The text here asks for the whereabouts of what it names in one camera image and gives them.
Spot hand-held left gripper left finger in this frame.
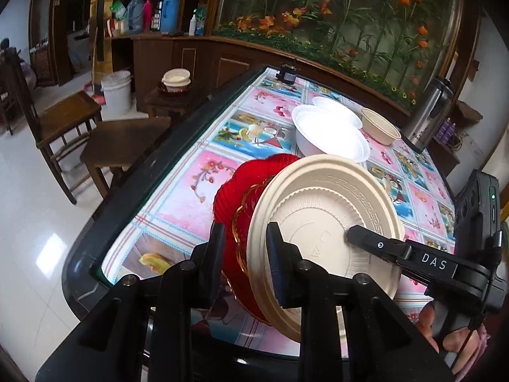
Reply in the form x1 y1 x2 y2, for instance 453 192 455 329
36 221 229 382

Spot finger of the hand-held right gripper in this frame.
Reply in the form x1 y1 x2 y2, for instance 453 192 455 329
347 224 415 266

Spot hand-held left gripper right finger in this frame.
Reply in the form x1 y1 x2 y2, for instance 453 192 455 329
264 221 454 382

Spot red plate gold rim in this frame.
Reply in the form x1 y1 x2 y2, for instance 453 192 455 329
232 175 279 327

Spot beige plastic bowl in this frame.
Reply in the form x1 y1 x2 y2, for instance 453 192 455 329
360 107 402 146
247 154 406 343

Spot red scalloped plate white sticker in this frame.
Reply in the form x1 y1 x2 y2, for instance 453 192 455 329
212 153 301 299

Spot large white bowl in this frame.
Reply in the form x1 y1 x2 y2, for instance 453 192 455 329
291 104 371 164

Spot stacked bowls on stool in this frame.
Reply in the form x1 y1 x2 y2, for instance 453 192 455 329
162 68 192 88

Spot person's right hand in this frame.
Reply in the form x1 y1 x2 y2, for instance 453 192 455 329
417 301 492 375

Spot fruit print tablecloth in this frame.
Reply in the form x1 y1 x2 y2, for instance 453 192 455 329
101 67 458 357

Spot stainless steel thermos jug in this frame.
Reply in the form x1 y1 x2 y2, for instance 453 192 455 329
401 76 455 155

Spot black rimmed dining table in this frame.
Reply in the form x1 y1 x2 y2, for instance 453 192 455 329
61 64 462 382

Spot dark wooden stool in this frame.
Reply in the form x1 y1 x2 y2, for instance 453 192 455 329
80 117 172 200

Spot small wooden stool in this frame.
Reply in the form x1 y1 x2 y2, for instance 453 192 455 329
144 85 207 128

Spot dark red bowl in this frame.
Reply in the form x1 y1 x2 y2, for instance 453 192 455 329
159 81 192 98

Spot small black device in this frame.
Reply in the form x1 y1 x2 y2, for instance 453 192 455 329
275 63 300 84

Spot white plastic bucket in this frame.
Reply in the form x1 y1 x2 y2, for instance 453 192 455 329
101 70 133 116

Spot wooden chair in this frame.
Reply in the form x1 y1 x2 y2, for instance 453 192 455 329
0 48 103 204

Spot artificial flower display case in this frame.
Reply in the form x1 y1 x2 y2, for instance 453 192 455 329
207 0 466 116

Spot blue thermos flask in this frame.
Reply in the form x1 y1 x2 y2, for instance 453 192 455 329
160 0 180 34

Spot translucent blue water bottle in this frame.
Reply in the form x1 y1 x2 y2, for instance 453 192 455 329
125 0 144 34

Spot wicker basket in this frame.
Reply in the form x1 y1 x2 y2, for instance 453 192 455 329
30 46 52 84

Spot green packet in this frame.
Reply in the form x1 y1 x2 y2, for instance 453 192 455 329
109 0 127 22

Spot gold trimmed wooden pillar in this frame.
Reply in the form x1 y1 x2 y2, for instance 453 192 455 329
91 0 117 64

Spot wooden wall shelf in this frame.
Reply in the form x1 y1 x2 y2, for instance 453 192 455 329
455 99 484 122

